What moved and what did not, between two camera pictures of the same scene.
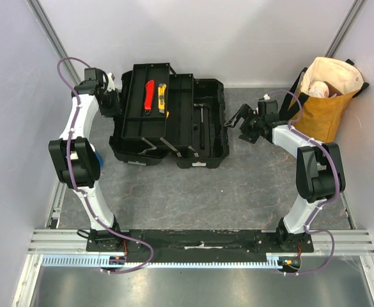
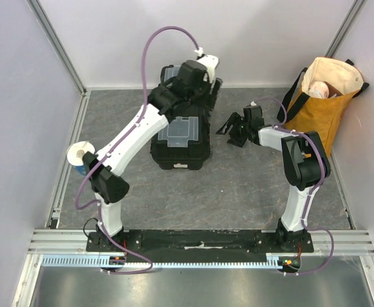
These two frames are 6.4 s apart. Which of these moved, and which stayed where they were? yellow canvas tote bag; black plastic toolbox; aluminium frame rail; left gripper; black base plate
Moved: left gripper; black plastic toolbox
Stayed: aluminium frame rail; black base plate; yellow canvas tote bag
